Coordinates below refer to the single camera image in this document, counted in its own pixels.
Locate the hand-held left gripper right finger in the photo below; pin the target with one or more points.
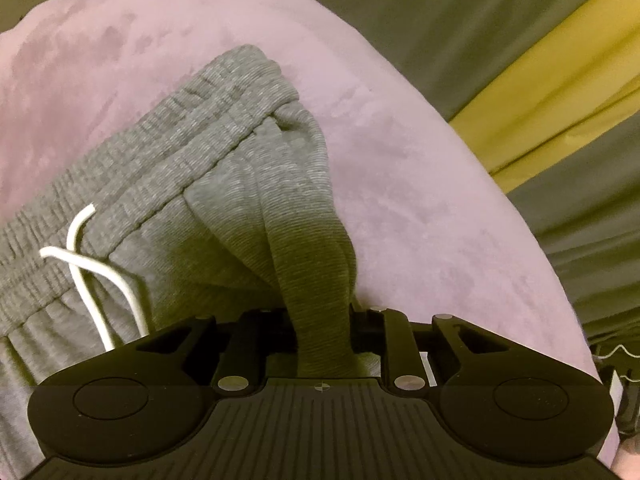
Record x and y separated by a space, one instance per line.
396 345

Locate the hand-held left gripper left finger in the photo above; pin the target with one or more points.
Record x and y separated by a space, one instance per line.
250 340

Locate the pink fleece blanket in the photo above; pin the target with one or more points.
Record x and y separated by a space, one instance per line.
410 170

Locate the dark object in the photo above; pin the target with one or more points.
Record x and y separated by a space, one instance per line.
622 395

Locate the yellow curtain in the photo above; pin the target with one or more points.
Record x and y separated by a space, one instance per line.
565 85

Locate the grey curtain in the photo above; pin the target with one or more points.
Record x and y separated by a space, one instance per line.
450 15

